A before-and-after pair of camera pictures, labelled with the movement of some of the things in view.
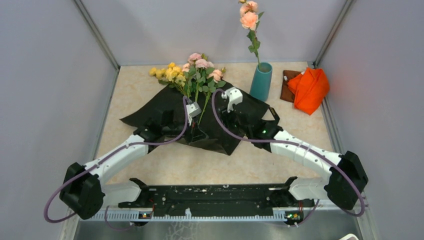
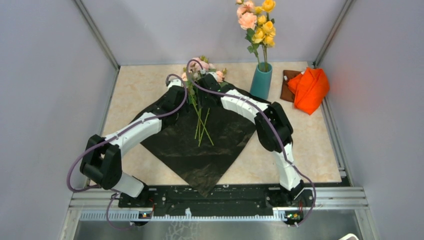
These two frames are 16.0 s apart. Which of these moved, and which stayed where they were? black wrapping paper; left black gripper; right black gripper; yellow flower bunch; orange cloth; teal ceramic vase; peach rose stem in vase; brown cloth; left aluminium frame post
Moved: right black gripper; black wrapping paper; yellow flower bunch; left black gripper
Stayed: teal ceramic vase; brown cloth; left aluminium frame post; peach rose stem in vase; orange cloth
